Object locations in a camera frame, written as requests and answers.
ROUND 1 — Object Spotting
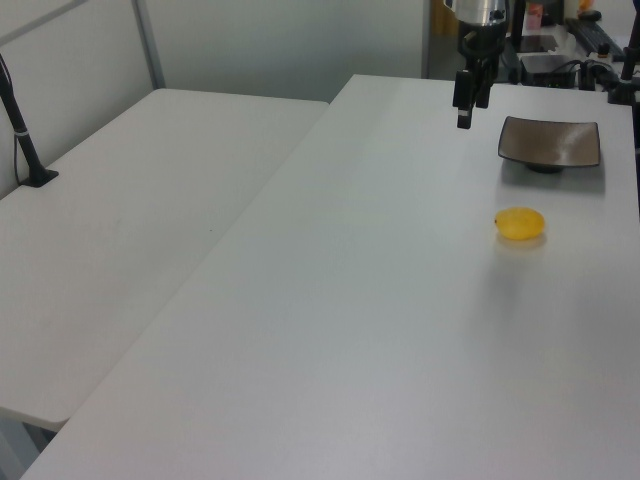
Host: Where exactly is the black gripper silver flange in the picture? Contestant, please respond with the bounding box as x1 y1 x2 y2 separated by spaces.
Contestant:
452 0 507 130

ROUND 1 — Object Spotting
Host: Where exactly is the yellow lemon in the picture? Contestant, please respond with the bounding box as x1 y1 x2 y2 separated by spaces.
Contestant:
494 206 547 241

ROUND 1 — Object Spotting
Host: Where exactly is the brown square ceramic plate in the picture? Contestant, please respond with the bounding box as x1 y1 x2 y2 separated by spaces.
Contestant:
496 115 602 175

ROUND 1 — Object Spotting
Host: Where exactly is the grey cabinet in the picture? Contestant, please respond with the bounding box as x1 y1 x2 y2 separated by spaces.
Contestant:
420 0 467 81

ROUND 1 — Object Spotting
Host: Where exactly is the black small computer box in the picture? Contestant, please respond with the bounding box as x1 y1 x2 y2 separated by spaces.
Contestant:
518 53 582 89

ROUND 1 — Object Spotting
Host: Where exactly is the black flat tray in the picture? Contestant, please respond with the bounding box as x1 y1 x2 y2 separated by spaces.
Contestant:
513 33 560 54

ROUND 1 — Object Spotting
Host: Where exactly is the orange packet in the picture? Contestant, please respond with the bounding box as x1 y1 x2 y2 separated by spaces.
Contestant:
524 0 545 31

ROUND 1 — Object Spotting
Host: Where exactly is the black keyboard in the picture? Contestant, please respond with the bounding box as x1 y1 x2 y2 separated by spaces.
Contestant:
566 17 626 57

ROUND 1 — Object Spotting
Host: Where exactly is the black clamped camera stand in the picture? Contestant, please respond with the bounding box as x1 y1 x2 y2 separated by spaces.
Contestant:
606 46 640 106

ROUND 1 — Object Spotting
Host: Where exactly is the grey metal partition post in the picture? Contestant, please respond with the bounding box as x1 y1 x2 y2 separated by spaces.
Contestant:
131 0 167 92

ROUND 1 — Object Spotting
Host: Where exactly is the black camera stand with cable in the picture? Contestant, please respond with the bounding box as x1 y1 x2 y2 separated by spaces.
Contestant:
0 51 60 189

